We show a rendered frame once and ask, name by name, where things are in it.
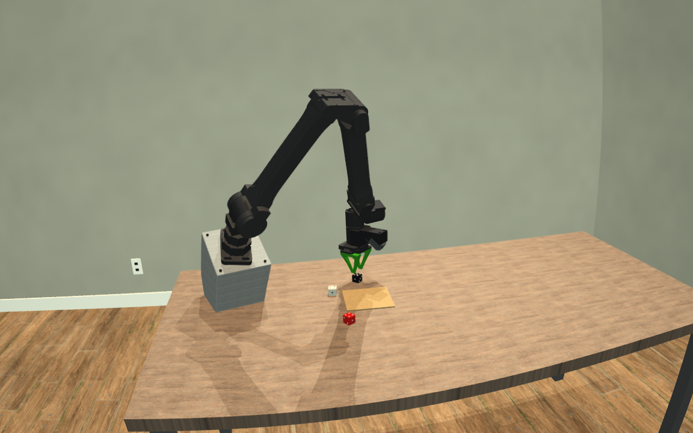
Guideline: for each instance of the tan flat mat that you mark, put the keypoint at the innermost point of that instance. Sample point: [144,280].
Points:
[367,299]

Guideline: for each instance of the red dice with white pips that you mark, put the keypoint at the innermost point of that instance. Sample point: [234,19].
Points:
[349,318]

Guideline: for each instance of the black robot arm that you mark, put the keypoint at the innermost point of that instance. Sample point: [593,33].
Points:
[250,206]

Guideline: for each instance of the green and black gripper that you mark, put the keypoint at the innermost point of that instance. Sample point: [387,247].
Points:
[347,250]

